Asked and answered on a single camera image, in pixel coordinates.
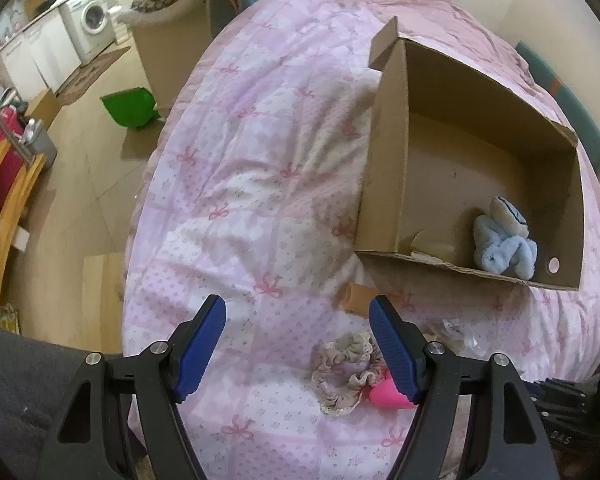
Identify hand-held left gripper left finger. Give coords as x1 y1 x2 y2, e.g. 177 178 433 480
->
48 294 227 480

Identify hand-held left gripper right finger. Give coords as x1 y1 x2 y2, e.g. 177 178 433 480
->
369 294 551 480

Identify pink makeup sponge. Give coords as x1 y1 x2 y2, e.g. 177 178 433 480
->
369 367 416 410

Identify beige frilly scrunchie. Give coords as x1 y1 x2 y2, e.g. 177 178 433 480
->
311 332 387 417

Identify skin-coloured foam tube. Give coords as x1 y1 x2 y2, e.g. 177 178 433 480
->
341 282 381 318

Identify clear plastic packet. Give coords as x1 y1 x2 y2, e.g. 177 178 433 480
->
452 327 496 366

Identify flat cardboard piece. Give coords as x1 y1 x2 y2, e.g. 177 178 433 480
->
82 252 126 356

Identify light blue plush toy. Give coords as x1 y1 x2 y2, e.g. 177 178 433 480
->
472 195 538 281

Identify pink patterned quilt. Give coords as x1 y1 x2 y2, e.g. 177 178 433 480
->
122 0 600 480

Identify person's grey trouser leg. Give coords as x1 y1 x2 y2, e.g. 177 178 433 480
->
0 317 148 480

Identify wooden chair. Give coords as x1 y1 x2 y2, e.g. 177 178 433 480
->
0 120 48 311

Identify green dustpan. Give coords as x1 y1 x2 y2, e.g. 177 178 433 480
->
100 87 163 131

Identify grey trash can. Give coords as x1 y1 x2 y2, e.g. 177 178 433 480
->
17 120 58 168

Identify small cardboard box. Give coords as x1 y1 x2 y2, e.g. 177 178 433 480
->
25 87 61 128

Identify pink suitcase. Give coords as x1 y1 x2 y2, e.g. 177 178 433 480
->
0 107 26 211

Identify patterned floor rug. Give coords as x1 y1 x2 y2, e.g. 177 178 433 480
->
55 46 132 106

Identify teal headboard cushion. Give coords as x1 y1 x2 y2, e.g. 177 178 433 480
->
515 42 600 168

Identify metal handrail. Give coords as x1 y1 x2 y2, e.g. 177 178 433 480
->
0 80 36 161

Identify white kitchen cabinets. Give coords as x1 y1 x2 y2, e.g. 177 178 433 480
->
0 10 81 93

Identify white washing machine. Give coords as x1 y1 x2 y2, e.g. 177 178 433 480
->
60 0 118 63

